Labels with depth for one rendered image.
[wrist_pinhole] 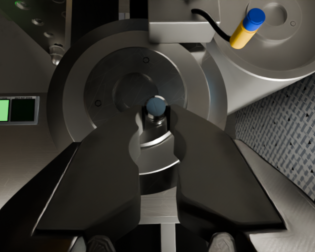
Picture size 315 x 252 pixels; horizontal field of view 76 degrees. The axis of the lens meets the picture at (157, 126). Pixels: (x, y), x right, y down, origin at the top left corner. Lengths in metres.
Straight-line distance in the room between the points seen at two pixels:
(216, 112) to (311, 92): 0.12
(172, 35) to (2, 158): 0.52
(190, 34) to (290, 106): 0.17
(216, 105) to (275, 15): 0.10
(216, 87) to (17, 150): 0.50
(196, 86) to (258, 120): 0.20
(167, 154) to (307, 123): 0.17
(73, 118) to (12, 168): 0.43
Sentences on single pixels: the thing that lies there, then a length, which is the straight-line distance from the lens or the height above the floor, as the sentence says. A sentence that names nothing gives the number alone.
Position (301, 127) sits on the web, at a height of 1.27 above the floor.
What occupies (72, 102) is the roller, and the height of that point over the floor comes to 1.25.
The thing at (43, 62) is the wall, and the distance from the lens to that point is 2.00.
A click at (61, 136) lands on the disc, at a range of 0.18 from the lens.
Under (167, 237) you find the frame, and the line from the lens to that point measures 0.53.
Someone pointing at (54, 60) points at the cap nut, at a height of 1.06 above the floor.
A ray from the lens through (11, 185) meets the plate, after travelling 0.59.
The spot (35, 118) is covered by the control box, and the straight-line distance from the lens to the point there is 0.56.
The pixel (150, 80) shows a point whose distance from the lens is 0.15.
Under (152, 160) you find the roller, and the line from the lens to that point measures 0.15.
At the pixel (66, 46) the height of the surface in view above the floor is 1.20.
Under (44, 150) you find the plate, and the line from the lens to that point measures 0.55.
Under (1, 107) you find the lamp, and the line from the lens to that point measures 0.61.
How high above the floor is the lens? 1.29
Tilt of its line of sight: 7 degrees down
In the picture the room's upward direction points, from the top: 179 degrees clockwise
